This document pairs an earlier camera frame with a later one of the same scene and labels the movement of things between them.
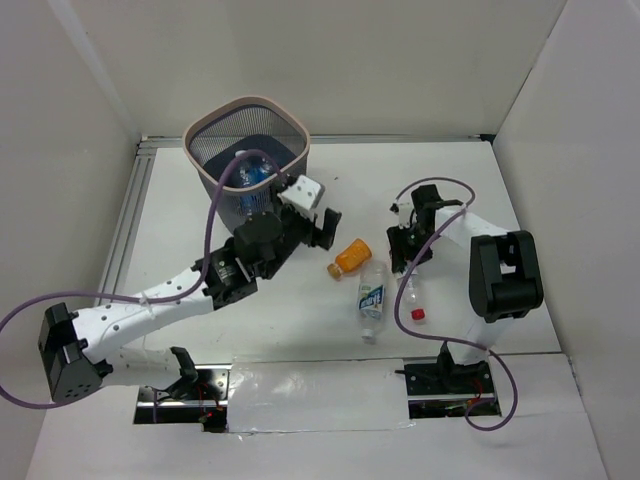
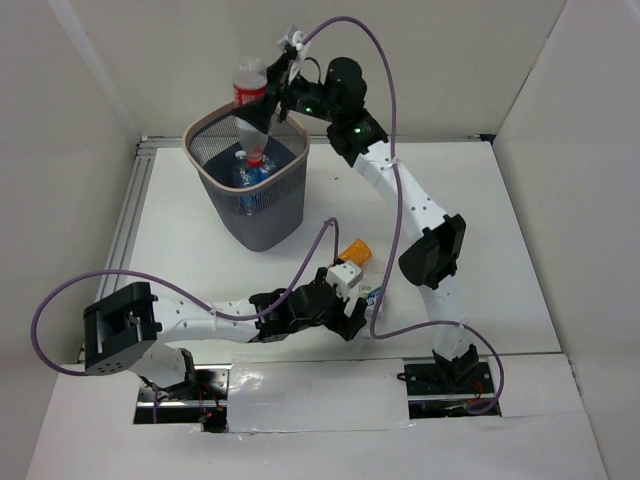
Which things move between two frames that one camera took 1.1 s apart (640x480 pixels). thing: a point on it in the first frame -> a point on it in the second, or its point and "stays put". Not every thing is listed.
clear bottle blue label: (253, 169) stays put
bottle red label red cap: (410, 297) -> (250, 85)
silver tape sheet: (316, 393) stays put
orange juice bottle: (357, 254) stays put
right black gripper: (397, 237) -> (261, 114)
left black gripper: (310, 226) -> (347, 317)
